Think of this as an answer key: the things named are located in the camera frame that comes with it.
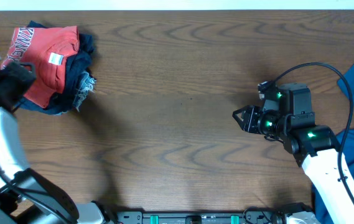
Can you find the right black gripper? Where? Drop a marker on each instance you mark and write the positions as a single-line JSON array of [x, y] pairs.
[[251, 114]]

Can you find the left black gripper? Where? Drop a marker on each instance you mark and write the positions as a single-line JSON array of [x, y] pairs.
[[25, 76]]

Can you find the red t-shirt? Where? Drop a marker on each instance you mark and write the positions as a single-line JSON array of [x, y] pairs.
[[48, 50]]

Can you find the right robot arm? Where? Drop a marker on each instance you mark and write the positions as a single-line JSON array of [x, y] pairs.
[[287, 116]]

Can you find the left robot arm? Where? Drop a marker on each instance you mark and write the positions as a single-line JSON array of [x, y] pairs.
[[25, 195]]

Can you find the folded dark navy garment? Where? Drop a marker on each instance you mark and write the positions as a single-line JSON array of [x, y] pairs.
[[78, 82]]

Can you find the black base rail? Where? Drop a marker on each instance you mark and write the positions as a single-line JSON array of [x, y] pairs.
[[251, 215]]

